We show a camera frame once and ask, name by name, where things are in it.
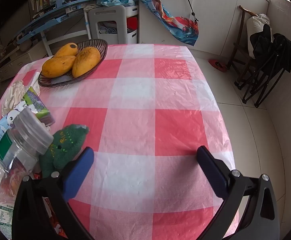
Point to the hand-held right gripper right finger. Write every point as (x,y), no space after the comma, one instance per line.
(211,170)

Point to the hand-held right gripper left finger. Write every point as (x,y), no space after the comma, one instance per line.
(78,172)

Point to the green knitted toy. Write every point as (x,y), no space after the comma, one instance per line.
(63,147)

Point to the orange snack wrapper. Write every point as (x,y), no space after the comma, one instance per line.
(51,217)

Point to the clear plastic bottle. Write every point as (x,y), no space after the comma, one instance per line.
(30,132)

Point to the green tissue packet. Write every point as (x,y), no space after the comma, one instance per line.
(35,102)

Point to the white tissue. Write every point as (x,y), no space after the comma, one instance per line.
(13,93)

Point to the pink checked tablecloth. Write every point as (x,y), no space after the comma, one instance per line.
(145,105)

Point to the woven basket tray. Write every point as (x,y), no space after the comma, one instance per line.
(58,81)

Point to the red slipper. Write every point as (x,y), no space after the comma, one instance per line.
(218,65)

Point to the rough-skinned yellow mango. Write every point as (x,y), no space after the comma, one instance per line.
(85,61)

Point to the dark wooden chair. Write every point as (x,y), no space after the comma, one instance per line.
(239,52)

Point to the cream television cabinet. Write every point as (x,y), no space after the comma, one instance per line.
(15,62)

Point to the white cabinet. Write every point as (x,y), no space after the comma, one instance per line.
(218,17)

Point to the white stuffed bag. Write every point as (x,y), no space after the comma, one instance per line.
(256,22)

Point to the blue study desk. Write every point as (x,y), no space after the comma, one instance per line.
(60,10)

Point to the white storage box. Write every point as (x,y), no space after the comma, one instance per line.
(133,12)

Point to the colourful hanging bag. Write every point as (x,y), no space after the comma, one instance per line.
(160,7)

